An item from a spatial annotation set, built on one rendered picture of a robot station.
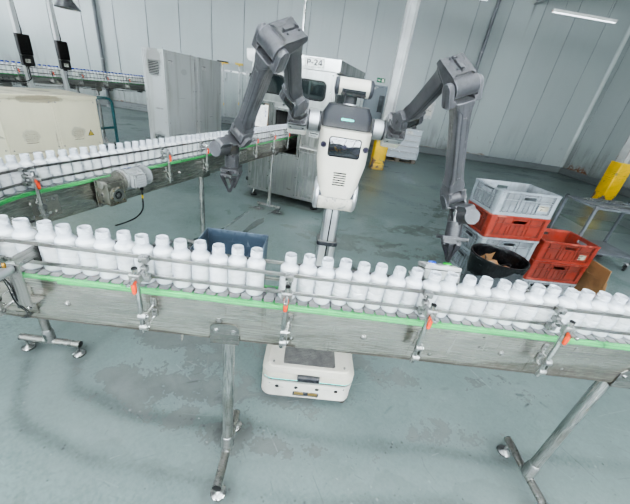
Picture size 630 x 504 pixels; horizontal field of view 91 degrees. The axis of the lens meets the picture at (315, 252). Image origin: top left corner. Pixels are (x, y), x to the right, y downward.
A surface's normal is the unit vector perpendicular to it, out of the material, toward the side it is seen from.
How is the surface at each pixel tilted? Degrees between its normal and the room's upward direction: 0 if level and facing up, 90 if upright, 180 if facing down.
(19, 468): 0
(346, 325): 90
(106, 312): 90
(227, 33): 90
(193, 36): 90
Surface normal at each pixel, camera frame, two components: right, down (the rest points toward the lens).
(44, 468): 0.14, -0.88
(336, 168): -0.01, 0.47
